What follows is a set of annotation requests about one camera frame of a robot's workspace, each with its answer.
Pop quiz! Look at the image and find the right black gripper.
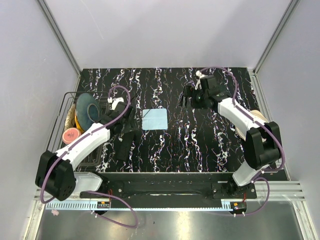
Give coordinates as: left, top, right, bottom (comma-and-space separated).
178, 85, 209, 110

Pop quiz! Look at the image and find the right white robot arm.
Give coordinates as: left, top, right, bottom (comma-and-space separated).
179, 75, 285, 199

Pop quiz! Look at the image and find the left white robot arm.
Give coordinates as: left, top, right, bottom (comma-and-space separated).
35, 100, 135, 204

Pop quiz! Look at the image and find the light blue cloth upper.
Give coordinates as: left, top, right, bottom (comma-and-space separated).
142, 108, 168, 131

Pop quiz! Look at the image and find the blue ceramic plate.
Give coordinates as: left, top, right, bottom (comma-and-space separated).
75, 93, 101, 132

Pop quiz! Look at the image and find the yellow plate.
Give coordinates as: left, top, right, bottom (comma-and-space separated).
74, 112, 84, 133

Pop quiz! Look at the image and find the woven beige plate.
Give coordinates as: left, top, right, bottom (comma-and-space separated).
64, 103, 76, 131

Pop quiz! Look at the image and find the pink patterned cup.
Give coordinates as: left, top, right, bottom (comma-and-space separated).
62, 127, 82, 145

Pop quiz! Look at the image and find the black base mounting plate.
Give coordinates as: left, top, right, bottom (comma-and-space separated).
78, 172, 258, 203

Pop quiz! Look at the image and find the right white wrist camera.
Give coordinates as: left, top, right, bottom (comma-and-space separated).
194, 70, 207, 90

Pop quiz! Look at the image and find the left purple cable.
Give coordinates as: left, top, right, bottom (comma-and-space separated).
40, 85, 139, 228

